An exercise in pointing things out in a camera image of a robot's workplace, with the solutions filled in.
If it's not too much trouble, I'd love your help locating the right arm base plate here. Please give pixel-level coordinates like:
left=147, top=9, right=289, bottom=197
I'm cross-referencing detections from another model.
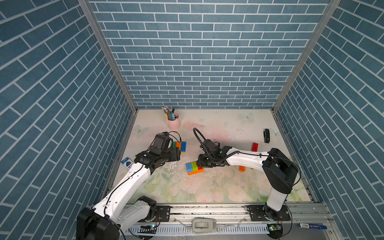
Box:
left=246, top=204, right=291, bottom=222

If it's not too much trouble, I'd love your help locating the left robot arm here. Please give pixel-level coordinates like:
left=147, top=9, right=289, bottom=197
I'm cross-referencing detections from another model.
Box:
left=76, top=132, right=182, bottom=240

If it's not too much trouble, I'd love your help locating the grey handheld device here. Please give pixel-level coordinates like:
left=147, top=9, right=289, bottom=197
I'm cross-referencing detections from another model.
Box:
left=192, top=218, right=217, bottom=234

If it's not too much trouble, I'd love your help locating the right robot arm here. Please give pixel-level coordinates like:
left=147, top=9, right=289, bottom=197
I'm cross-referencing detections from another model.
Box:
left=193, top=128, right=301, bottom=220

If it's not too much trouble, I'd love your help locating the black small box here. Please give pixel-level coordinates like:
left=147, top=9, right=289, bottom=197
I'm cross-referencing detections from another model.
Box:
left=263, top=129, right=271, bottom=144

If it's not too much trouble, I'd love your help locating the light blue lego brick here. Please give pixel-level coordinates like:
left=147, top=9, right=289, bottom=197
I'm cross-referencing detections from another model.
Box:
left=186, top=163, right=194, bottom=175

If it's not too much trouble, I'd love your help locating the blue marker pen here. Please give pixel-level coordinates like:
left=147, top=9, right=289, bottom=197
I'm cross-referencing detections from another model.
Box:
left=298, top=223, right=328, bottom=230

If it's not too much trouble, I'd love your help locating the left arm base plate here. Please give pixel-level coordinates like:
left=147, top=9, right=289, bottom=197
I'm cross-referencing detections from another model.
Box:
left=141, top=206, right=171, bottom=223

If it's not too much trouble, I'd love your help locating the blue white card box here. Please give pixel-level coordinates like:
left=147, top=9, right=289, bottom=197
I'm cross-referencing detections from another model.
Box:
left=121, top=157, right=134, bottom=169

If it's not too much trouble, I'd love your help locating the pink pen cup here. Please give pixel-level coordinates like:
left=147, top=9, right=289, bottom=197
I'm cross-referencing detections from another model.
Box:
left=167, top=112, right=181, bottom=131

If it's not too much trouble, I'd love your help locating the lime green lego brick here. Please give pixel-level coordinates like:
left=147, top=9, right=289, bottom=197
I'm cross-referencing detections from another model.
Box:
left=191, top=162, right=199, bottom=172

